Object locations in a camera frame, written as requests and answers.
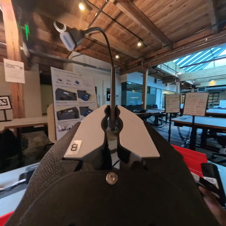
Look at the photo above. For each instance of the wooden office desk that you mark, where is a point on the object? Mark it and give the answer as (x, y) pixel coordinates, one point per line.
(203, 121)

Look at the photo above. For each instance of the whiteboard on stand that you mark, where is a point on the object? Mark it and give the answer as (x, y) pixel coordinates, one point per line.
(196, 104)
(172, 103)

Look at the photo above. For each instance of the white paper notice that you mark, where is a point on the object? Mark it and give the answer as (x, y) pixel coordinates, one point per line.
(14, 70)

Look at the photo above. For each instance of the dark logo wall sign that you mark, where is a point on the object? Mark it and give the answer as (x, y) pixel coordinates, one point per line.
(108, 95)

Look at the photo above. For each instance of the slim grey usb hub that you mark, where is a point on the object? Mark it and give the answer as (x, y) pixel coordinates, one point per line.
(113, 88)

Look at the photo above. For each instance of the person's right hand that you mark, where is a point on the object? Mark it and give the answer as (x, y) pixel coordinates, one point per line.
(211, 208)

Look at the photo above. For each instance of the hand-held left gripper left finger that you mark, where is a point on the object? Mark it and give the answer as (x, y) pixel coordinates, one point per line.
(90, 134)

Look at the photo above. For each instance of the white instruction poster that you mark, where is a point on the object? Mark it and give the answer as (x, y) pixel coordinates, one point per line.
(74, 84)

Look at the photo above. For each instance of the red plastic bin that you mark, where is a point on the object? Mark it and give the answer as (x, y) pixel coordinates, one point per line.
(4, 220)
(190, 158)

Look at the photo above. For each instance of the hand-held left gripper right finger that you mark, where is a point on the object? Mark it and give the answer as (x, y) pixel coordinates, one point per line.
(136, 139)

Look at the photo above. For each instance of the black box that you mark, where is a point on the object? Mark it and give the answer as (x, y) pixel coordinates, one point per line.
(27, 176)

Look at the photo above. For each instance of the green exit sign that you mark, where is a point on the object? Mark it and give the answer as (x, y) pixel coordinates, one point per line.
(26, 31)

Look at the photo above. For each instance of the black white marker sign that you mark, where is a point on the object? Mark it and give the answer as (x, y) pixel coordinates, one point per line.
(5, 103)

